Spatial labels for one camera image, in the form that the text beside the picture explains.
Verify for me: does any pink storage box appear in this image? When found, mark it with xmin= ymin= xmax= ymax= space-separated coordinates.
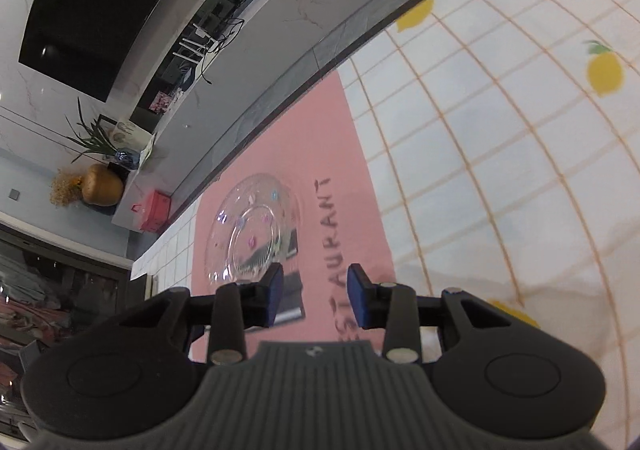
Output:
xmin=131 ymin=190 xmax=171 ymax=233

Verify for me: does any black notebook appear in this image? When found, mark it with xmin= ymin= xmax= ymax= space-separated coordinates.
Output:
xmin=144 ymin=274 xmax=158 ymax=300

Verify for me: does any white tv console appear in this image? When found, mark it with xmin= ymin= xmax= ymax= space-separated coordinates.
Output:
xmin=112 ymin=0 xmax=369 ymax=230

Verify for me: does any potted plant in blue vase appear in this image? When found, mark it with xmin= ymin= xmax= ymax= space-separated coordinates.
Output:
xmin=66 ymin=98 xmax=141 ymax=170

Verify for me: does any clear glass plate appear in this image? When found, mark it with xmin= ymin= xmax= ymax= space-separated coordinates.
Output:
xmin=204 ymin=173 xmax=299 ymax=290

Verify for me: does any checkered lemon tablecloth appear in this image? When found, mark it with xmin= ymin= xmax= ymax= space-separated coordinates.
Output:
xmin=132 ymin=0 xmax=639 ymax=449

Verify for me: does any white wifi router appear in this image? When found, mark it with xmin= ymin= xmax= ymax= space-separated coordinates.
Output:
xmin=171 ymin=23 xmax=220 ymax=64

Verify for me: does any golden vase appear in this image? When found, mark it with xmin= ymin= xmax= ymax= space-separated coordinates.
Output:
xmin=80 ymin=164 xmax=124 ymax=207

